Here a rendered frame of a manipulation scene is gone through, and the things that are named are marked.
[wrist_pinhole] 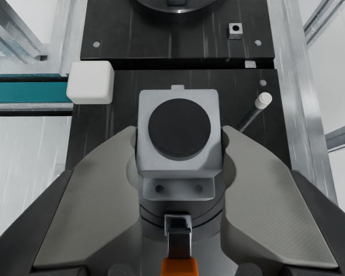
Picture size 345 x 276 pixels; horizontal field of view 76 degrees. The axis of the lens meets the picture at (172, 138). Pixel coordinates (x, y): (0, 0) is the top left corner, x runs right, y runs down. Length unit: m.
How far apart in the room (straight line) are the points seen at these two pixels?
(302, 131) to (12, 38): 0.34
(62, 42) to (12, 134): 0.14
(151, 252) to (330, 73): 0.41
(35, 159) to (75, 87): 0.13
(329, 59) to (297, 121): 0.22
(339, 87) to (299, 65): 0.16
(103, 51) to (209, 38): 0.13
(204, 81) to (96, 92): 0.12
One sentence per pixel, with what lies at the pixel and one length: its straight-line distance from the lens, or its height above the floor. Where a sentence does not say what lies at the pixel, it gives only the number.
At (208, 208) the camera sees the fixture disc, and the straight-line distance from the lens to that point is 0.21.
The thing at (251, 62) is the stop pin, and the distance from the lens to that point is 0.30.
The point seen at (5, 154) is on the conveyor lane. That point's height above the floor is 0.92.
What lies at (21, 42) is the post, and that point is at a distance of 0.32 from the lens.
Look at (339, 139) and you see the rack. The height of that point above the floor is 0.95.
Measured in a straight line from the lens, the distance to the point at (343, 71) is 0.50.
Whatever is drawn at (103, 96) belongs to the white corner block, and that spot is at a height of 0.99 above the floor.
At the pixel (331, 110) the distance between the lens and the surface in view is 0.45.
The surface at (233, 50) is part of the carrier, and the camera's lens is 0.30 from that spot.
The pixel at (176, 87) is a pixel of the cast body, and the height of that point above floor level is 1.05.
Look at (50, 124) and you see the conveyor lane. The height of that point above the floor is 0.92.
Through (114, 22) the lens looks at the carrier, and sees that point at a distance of 0.33.
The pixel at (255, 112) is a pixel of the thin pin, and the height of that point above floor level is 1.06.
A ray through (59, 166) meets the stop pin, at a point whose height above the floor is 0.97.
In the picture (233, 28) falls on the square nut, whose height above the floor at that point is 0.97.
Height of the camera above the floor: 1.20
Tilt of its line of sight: 74 degrees down
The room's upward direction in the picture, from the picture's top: 3 degrees counter-clockwise
